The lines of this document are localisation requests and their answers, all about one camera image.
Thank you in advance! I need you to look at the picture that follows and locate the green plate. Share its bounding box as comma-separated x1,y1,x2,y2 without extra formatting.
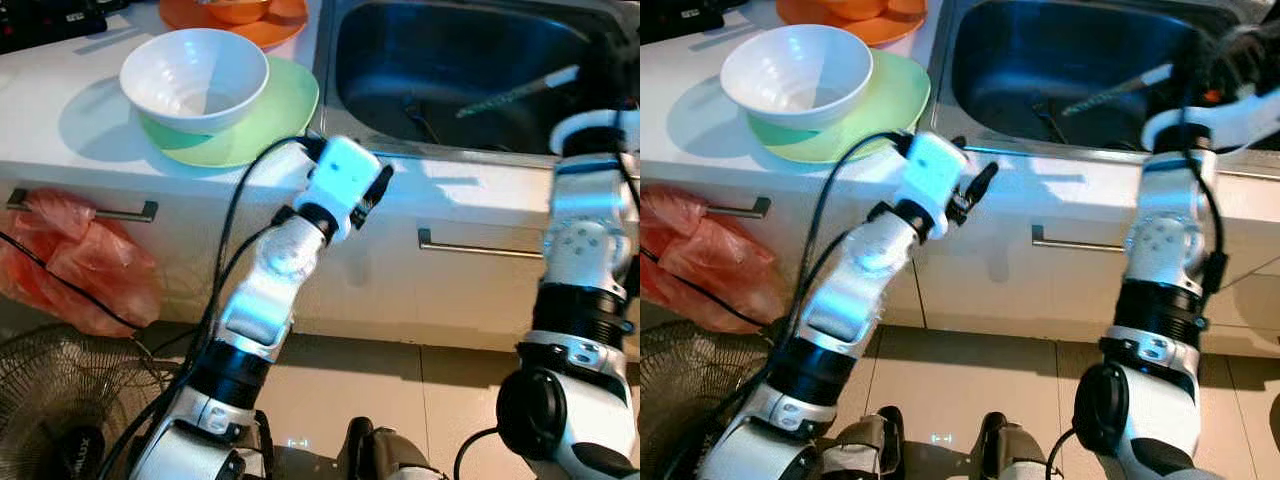
745,50,931,164
138,55,321,169

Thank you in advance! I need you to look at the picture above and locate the white ceramic bowl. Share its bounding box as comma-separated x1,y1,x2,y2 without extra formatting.
720,24,873,131
120,28,271,136

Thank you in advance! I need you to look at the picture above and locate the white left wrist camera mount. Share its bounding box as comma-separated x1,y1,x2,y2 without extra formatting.
293,135,383,241
897,130,969,241

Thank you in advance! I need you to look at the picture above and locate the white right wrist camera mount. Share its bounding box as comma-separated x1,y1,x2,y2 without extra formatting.
1140,85,1280,156
548,108,641,158

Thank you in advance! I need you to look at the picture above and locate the black hanging cable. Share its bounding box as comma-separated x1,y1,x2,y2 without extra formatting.
640,245,781,331
0,230,146,333

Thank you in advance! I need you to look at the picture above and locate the steel kitchen sink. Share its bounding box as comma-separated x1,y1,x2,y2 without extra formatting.
313,0,641,166
925,0,1280,171

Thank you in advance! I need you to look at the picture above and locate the steel cabinet handle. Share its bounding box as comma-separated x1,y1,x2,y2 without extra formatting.
418,228,546,261
5,188,159,223
705,197,771,219
1032,225,1141,253

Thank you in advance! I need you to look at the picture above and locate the red plastic bag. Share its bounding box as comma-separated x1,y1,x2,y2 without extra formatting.
640,185,786,336
0,188,163,339

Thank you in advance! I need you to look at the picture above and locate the grey robot right leg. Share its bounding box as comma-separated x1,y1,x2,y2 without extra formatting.
345,418,441,480
975,412,1051,480

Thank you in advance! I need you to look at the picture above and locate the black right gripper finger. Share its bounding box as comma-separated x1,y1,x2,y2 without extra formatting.
580,28,641,76
1220,20,1280,71
1172,35,1226,91

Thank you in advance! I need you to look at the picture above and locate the white kitchen cabinet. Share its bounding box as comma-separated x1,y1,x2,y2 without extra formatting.
640,165,1280,356
0,160,641,351

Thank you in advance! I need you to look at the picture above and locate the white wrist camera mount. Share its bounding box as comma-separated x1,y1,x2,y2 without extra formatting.
293,135,383,241
897,130,969,241
1140,85,1280,156
548,108,641,158

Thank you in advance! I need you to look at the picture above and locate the black power strip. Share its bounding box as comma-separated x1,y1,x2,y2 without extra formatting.
0,0,106,53
640,0,723,41

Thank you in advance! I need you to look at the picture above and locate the orange bowl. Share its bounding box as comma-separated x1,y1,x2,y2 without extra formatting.
200,0,271,26
820,0,891,21

